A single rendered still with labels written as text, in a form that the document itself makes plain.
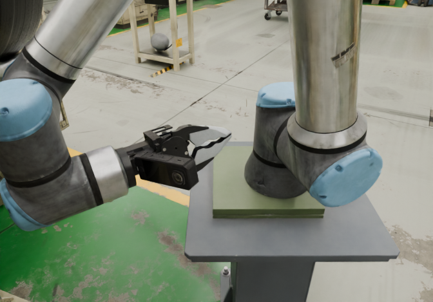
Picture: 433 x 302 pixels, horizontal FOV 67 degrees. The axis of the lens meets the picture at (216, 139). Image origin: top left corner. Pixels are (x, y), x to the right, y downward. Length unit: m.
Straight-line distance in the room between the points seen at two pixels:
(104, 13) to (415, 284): 1.53
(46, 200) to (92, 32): 0.26
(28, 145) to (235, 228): 0.54
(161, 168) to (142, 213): 1.27
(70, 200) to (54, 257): 1.19
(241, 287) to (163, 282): 0.47
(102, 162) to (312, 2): 0.39
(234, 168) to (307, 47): 0.52
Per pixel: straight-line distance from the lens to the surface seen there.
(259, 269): 1.06
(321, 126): 0.62
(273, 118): 0.78
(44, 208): 0.54
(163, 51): 3.94
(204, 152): 0.60
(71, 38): 0.56
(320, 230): 0.88
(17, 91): 0.50
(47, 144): 0.49
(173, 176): 0.52
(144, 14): 6.06
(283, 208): 0.87
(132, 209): 1.82
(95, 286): 1.56
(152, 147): 0.60
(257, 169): 0.88
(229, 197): 0.88
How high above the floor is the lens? 1.21
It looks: 31 degrees down
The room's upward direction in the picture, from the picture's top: straight up
